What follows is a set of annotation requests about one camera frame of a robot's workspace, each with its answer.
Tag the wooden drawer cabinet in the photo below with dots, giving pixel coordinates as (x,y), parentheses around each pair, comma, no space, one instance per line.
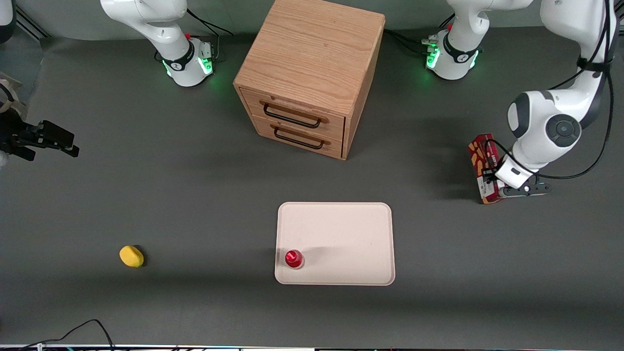
(312,53)

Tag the yellow lemon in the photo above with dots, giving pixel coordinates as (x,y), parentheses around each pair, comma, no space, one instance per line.
(131,256)

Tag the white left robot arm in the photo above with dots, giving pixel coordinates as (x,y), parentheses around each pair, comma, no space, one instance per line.
(551,126)

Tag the black frame rail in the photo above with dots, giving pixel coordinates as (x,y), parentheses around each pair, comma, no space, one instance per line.
(31,23)

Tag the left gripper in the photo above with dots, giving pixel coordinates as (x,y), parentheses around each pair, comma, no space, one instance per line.
(492,177)

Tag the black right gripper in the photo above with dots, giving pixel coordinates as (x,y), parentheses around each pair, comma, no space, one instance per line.
(14,136)

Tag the wooden drawer front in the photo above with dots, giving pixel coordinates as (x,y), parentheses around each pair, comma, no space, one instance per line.
(292,105)
(302,146)

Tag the red cookie box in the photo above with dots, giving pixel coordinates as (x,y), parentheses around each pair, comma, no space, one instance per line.
(482,161)

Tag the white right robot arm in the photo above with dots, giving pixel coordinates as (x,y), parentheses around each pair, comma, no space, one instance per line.
(165,34)

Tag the white rectangular tray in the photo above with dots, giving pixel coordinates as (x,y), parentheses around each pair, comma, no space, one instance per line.
(341,229)

